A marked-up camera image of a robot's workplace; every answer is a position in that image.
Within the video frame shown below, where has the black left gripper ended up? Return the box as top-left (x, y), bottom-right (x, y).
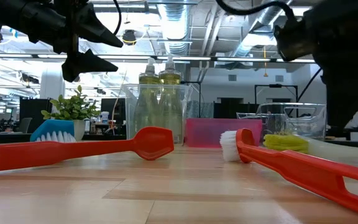
top-left (20, 0), bottom-right (124, 83)

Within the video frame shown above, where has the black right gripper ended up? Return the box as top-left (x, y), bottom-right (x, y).
top-left (273, 0), bottom-right (358, 131)

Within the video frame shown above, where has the yellow soap pump bottle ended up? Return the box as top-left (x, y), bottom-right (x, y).
top-left (158, 55), bottom-right (183, 144)
top-left (134, 57), bottom-right (162, 142)

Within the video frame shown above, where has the yellow-green dish brush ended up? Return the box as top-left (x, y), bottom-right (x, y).
top-left (262, 133), bottom-right (358, 170)

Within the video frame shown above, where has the light blue spoon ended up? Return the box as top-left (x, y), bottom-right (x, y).
top-left (29, 119), bottom-right (76, 143)

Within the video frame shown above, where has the red spoon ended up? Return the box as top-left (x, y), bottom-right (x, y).
top-left (219, 128), bottom-right (358, 222)

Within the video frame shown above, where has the red dish brush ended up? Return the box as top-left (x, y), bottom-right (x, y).
top-left (0, 126), bottom-right (175, 174)

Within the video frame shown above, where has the low clear plastic tray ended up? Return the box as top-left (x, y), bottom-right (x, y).
top-left (236, 102), bottom-right (328, 141)

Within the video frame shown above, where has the small artificial green plant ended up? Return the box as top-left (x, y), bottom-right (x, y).
top-left (41, 84), bottom-right (101, 141)

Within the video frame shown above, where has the tall clear plastic bin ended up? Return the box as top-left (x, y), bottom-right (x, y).
top-left (123, 83), bottom-right (193, 146)

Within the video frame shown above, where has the black cabinet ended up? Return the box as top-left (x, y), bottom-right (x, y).
top-left (19, 98), bottom-right (53, 133)

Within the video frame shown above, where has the red plastic tray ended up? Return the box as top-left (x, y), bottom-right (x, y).
top-left (185, 118), bottom-right (263, 149)

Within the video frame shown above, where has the silver ventilation duct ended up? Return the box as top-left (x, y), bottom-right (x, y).
top-left (157, 0), bottom-right (195, 56)

